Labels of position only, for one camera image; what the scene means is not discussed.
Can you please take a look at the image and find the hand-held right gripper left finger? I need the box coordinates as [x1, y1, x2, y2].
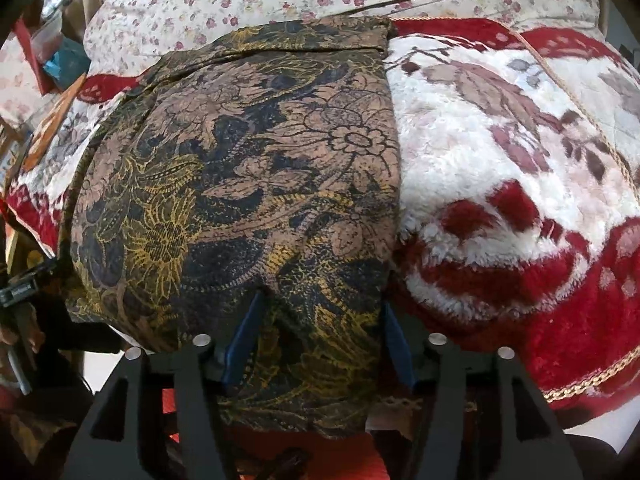
[64, 290, 266, 480]

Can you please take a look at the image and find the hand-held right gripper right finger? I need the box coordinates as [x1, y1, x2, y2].
[382, 300, 583, 480]

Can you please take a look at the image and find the dark floral patterned garment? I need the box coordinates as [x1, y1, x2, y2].
[60, 16, 403, 441]

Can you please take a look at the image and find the red cloth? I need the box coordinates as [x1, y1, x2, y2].
[165, 425, 401, 480]

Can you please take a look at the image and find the orange wooden board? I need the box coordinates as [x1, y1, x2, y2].
[22, 74, 87, 172]

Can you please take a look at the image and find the red and white fleece blanket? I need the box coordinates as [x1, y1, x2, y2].
[5, 17, 640, 431]

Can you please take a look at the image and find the blue packet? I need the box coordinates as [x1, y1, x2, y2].
[42, 40, 92, 92]

